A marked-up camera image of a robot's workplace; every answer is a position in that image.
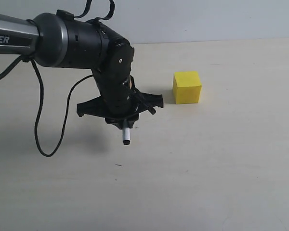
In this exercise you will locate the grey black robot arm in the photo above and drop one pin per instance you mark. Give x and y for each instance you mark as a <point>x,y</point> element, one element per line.
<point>58,40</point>

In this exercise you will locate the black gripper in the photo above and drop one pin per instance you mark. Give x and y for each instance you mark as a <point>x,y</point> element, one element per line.
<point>119,99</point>

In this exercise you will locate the yellow cube block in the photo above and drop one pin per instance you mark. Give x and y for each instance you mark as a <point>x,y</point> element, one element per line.
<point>187,87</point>

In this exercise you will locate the black and white marker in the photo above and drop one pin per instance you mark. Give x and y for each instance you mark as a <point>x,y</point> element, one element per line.
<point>126,137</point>

